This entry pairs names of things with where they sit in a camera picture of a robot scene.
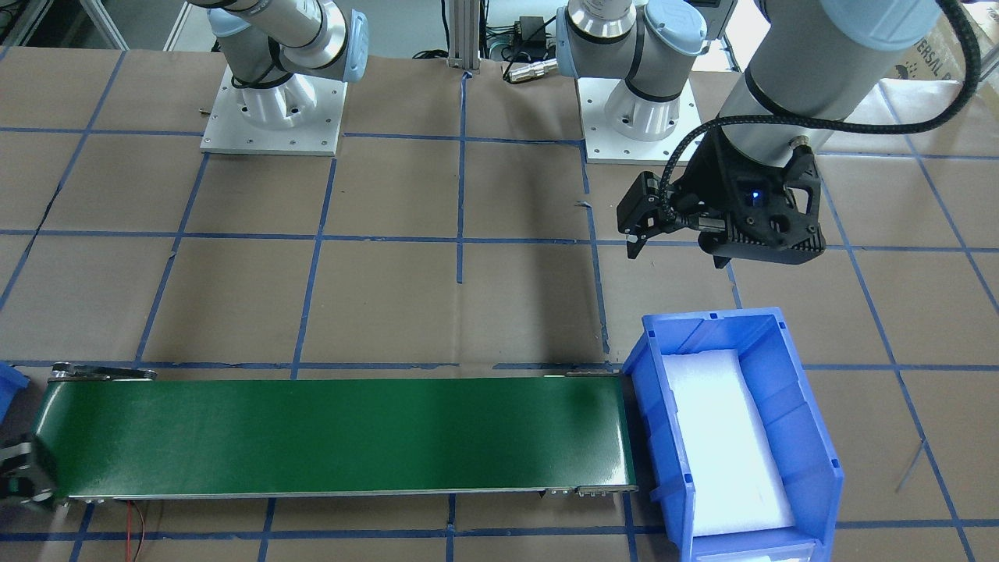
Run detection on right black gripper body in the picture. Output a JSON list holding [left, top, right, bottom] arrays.
[[1, 433, 57, 511]]

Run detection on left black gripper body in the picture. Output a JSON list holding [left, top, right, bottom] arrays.
[[663, 180, 728, 239]]

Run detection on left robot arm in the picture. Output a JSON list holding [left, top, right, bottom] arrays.
[[554, 1, 942, 268]]

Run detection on green conveyor belt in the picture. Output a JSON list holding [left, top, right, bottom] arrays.
[[30, 376, 638, 500]]

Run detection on blue plastic bin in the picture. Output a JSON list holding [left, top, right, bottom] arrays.
[[0, 362, 30, 422], [624, 308, 844, 561]]

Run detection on white foam pad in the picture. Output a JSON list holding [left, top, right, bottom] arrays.
[[663, 350, 795, 537]]

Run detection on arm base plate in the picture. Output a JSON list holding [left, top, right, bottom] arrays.
[[577, 77, 702, 165], [200, 69, 347, 157]]

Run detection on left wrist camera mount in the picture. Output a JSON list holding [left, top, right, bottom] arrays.
[[678, 129, 827, 269]]

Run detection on red and black wires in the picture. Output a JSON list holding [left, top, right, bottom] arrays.
[[125, 501, 149, 562]]

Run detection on aluminium frame post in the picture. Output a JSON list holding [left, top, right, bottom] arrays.
[[443, 1, 485, 75]]

